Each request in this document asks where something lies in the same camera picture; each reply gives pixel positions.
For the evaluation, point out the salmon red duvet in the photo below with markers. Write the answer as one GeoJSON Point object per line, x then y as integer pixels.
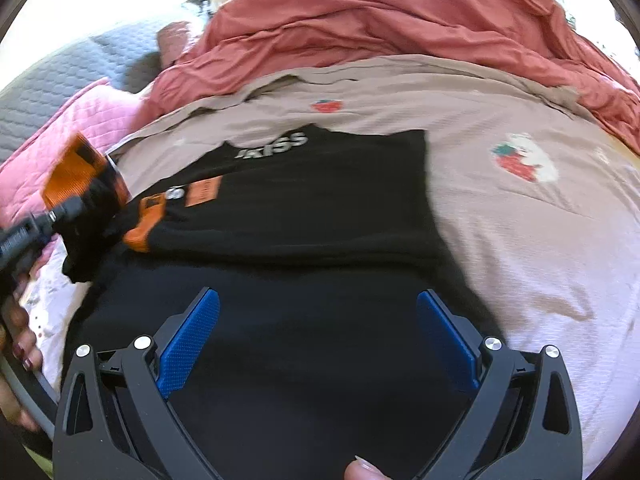
{"type": "Point", "coordinates": [390, 10]}

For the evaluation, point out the black t-shirt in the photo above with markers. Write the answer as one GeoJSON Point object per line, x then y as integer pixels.
{"type": "Point", "coordinates": [310, 240]}

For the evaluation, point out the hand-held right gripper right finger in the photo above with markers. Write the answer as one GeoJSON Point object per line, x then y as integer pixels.
{"type": "Point", "coordinates": [447, 342]}

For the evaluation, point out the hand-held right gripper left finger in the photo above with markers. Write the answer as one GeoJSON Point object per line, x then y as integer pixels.
{"type": "Point", "coordinates": [187, 340]}

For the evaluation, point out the grey quilted blanket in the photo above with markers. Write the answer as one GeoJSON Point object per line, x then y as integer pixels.
{"type": "Point", "coordinates": [55, 75]}

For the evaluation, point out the beige strawberry print blanket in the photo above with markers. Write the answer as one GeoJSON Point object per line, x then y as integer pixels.
{"type": "Point", "coordinates": [520, 240]}

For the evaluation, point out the person's left hand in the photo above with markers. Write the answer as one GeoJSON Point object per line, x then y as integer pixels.
{"type": "Point", "coordinates": [22, 332]}

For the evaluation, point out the pink quilted blanket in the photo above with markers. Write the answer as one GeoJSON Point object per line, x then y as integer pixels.
{"type": "Point", "coordinates": [95, 110]}

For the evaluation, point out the person's right hand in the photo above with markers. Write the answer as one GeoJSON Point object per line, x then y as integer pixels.
{"type": "Point", "coordinates": [362, 470]}

